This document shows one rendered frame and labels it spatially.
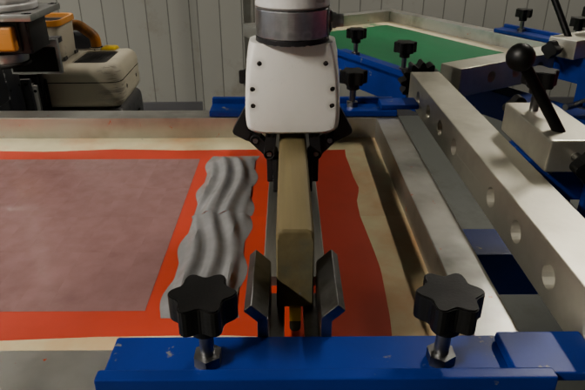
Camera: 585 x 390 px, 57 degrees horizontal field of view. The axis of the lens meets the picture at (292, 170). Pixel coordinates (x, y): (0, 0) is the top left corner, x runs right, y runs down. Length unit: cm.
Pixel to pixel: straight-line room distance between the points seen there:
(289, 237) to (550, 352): 20
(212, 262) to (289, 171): 12
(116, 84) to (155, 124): 72
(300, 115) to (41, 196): 36
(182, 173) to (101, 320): 30
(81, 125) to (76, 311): 45
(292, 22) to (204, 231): 25
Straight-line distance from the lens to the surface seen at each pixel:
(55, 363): 44
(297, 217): 43
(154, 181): 75
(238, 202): 67
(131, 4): 377
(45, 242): 65
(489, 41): 166
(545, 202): 55
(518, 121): 66
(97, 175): 79
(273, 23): 53
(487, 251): 68
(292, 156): 54
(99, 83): 160
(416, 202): 62
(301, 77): 55
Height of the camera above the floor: 128
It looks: 25 degrees down
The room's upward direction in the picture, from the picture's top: straight up
